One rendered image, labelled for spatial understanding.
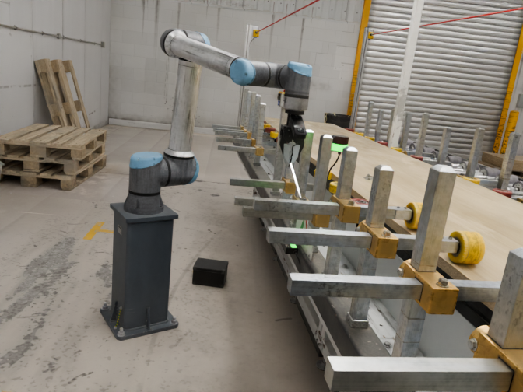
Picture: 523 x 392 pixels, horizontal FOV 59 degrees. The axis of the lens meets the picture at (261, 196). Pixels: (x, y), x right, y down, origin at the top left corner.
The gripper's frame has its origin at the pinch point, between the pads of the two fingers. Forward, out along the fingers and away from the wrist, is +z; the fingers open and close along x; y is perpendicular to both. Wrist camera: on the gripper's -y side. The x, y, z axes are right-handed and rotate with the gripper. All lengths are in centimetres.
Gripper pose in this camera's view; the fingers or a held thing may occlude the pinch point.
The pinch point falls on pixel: (289, 164)
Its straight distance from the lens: 175.2
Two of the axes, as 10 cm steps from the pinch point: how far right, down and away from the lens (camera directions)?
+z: -1.1, 9.6, 2.5
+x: -9.8, -0.7, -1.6
